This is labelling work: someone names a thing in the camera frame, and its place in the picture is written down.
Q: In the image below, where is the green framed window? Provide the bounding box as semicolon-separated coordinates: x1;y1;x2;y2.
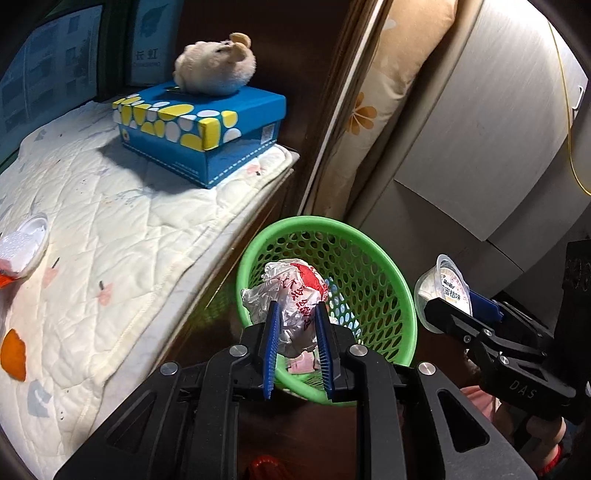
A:
0;4;105;134

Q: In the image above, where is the pink wrapper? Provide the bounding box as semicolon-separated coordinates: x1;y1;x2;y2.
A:
287;351;319;374

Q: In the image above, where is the white panel with leaf logo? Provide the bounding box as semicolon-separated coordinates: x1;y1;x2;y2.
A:
127;0;178;86

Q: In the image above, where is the orange peel piece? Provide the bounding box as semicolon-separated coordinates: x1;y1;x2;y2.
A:
0;329;27;381

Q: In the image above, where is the floral pillow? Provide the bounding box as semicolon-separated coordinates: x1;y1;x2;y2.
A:
300;0;458;222

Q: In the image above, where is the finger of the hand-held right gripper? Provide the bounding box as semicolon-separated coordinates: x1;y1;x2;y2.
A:
425;298;555;367
468;290;552;344

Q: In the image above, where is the blue box with dots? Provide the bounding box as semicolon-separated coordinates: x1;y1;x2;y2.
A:
112;80;288;189

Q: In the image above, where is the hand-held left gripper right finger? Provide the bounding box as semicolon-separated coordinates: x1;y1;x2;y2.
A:
314;302;536;480

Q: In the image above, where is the green plastic mesh basket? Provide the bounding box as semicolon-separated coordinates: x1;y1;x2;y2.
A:
236;216;419;407

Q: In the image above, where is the clear round plastic container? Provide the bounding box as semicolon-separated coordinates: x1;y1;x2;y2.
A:
0;213;50;289

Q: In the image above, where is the red object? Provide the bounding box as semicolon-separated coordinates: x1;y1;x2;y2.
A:
249;455;282;480

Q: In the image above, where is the person's right hand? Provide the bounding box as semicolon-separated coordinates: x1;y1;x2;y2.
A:
494;401;571;467

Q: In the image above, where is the yellow cable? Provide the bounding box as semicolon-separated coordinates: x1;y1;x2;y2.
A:
547;18;591;195

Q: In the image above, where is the red wristband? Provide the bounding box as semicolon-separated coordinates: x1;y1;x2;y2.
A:
538;445;563;476

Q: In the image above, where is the white quilted mat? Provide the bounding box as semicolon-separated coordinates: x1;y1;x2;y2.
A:
0;99;301;462

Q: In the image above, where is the clear plastic pudding cup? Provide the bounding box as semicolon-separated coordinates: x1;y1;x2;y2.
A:
414;254;472;334

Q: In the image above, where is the white plastic bag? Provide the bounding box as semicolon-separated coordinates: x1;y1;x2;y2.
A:
241;259;329;358

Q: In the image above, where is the beige plush hamster toy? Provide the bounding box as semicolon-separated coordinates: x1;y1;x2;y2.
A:
174;32;257;96

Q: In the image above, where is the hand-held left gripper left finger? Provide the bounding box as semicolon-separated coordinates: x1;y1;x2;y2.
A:
54;302;282;480

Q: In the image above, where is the white cabinet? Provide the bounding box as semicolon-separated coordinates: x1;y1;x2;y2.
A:
392;0;587;296

